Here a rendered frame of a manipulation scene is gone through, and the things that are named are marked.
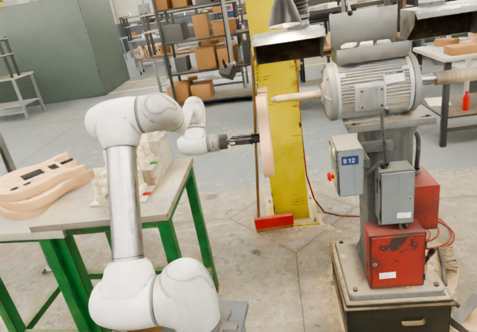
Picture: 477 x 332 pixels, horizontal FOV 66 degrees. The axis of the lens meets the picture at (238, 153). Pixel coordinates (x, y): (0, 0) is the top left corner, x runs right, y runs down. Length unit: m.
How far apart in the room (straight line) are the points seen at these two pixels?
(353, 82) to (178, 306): 1.07
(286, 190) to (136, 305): 1.86
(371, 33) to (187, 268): 1.23
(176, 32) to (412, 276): 5.43
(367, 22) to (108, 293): 1.44
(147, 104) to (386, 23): 1.07
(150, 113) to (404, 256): 1.30
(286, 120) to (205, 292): 1.70
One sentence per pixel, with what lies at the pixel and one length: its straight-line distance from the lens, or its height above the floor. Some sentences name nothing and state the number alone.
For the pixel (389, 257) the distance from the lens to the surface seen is 1.90.
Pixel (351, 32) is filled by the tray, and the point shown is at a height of 1.48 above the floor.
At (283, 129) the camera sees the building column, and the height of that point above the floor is 0.79.
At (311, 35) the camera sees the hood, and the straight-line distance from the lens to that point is 1.61.
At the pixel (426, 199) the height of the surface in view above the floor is 0.72.
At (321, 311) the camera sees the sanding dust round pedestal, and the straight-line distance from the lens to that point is 2.33.
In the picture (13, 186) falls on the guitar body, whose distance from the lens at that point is 2.08.
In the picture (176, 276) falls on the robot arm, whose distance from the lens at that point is 1.17.
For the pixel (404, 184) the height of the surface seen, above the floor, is 0.87.
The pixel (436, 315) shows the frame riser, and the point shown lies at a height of 0.15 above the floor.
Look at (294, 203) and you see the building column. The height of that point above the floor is 0.17.
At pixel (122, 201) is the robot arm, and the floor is 1.15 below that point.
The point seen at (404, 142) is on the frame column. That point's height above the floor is 1.01.
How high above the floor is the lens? 1.69
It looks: 23 degrees down
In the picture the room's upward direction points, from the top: 9 degrees counter-clockwise
